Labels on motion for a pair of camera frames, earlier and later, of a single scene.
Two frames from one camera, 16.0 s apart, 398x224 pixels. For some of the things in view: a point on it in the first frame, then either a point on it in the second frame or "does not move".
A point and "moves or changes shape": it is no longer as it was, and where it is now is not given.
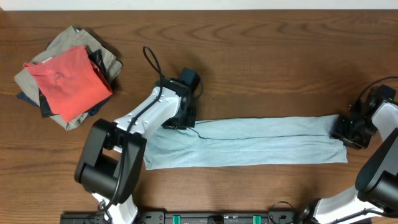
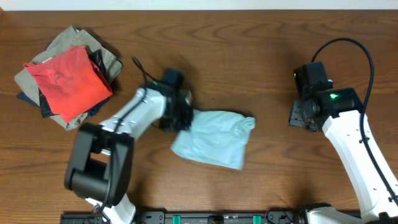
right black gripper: (338, 132) to (295, 117)
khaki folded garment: (71, 124) does not move
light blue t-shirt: (286, 140) moves or changes shape
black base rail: (188, 217) does not move
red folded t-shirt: (72, 82) does not move
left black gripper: (190, 124) does not move
